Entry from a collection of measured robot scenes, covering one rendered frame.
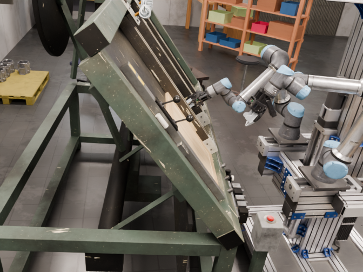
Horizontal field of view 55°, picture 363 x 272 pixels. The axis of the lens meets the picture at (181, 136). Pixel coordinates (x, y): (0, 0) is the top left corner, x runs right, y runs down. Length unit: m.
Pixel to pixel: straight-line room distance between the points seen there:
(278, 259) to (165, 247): 1.12
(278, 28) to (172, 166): 6.13
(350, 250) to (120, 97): 2.28
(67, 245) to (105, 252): 0.20
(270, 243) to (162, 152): 0.81
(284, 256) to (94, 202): 1.72
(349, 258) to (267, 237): 1.20
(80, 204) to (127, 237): 1.48
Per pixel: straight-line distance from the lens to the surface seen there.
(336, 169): 1.98
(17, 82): 5.72
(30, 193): 3.56
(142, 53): 2.13
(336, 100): 2.26
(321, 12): 12.23
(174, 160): 1.56
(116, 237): 1.93
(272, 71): 2.25
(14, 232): 2.04
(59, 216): 3.27
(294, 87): 1.81
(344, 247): 3.13
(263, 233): 1.93
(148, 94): 1.68
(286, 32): 7.43
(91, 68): 1.40
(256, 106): 1.81
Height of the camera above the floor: 2.17
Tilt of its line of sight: 29 degrees down
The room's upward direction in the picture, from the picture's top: 6 degrees clockwise
